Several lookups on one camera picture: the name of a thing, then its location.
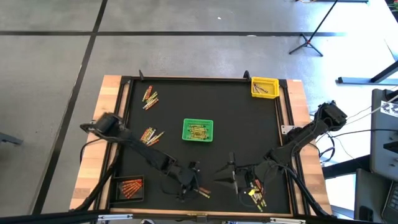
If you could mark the gray chair leg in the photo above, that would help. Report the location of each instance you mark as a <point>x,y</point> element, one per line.
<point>9,138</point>

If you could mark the green plastic basket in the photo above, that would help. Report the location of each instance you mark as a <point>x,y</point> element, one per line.
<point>186,138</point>

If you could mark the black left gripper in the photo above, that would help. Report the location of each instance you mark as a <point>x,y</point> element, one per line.
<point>189,179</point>

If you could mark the yellow crayon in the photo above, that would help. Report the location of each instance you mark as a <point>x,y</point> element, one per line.
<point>263,200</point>

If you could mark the black tripod stand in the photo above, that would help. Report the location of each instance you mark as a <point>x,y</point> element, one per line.
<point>307,41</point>

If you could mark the yellow plastic basket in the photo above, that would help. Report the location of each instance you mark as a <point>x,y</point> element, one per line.
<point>272,93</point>

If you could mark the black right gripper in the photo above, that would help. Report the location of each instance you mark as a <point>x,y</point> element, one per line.
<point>252,175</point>

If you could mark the silver aluminium extrusion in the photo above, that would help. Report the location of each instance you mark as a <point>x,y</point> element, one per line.
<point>287,220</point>
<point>115,217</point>

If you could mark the black square tray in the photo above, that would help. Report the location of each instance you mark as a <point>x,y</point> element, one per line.
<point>115,197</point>

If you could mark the yellow tape label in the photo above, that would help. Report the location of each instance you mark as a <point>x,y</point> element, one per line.
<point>252,192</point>

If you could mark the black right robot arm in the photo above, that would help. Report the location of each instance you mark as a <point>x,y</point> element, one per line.
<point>301,137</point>

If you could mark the white metal bracket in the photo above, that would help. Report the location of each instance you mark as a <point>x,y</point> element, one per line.
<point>286,129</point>

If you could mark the black crayon white wrapper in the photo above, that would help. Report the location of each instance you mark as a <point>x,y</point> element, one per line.
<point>255,88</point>
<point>262,90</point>
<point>151,136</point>
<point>148,104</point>

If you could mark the gray computer case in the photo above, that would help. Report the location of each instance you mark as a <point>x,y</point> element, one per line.
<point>367,193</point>

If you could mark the brass hinge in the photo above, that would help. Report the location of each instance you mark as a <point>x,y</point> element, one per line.
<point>197,214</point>

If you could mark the black frame bracket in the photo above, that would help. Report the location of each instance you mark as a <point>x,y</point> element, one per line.
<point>141,75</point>
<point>247,75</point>

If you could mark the black table frame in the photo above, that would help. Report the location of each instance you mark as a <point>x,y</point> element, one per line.
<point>155,216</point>

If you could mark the gray equipment cabinet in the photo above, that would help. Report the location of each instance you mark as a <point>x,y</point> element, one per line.
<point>382,146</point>

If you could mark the black support strut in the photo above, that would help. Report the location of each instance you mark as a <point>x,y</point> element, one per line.
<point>99,186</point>
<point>306,194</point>

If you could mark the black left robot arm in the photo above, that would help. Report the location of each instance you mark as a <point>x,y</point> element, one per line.
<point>146,152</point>

